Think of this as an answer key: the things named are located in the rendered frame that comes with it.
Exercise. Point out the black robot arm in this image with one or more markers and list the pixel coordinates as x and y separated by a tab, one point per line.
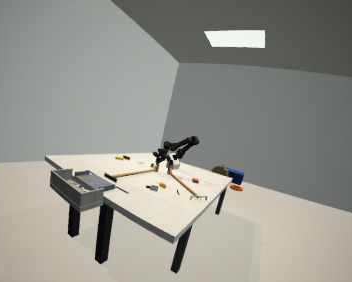
174	146

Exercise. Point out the tan wooden pole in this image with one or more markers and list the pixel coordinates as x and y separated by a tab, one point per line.
113	178

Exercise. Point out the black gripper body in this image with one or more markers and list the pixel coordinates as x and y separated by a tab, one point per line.
161	154

